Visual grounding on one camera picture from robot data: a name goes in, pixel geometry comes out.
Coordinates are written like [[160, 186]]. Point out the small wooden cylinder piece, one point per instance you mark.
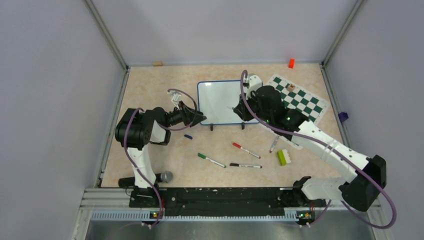
[[291, 87]]

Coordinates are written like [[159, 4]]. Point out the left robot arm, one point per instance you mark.
[[138, 129]]

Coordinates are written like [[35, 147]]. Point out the small wooden block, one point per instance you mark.
[[157, 63]]

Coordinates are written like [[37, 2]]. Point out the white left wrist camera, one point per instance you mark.
[[175, 97]]

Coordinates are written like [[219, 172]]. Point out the purple marker pen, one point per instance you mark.
[[274, 143]]

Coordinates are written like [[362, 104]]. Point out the black marker pen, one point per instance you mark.
[[245, 165]]

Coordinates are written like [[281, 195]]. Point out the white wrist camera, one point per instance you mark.
[[175, 97], [252, 82]]

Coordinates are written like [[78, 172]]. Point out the purple block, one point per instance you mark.
[[343, 116]]

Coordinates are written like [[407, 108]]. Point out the blue marker cap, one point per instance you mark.
[[188, 136]]

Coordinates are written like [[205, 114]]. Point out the green marker pen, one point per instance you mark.
[[211, 160]]

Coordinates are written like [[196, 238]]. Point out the red marker pen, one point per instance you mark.
[[246, 150]]

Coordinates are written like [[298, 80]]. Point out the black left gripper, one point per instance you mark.
[[186, 114]]

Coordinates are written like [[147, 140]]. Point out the orange red block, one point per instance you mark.
[[291, 63]]

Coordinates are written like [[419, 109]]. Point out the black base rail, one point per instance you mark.
[[223, 201]]

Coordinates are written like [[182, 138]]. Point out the lime green toy brick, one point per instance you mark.
[[283, 157]]

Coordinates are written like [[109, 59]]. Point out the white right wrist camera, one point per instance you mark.
[[252, 82]]

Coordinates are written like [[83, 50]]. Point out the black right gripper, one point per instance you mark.
[[242, 109]]

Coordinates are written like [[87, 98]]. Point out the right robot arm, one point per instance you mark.
[[361, 177]]

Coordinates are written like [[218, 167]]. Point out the blue framed whiteboard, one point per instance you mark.
[[213, 97]]

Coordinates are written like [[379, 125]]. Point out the green white chessboard mat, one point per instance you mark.
[[301, 99]]

